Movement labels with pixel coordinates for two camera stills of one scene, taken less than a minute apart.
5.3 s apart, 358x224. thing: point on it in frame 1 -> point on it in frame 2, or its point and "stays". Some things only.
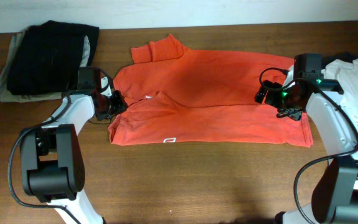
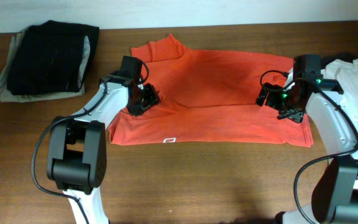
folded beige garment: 1,91 stays
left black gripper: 120,106 -> 154,98
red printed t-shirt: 173,93 stays
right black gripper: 271,99 stays
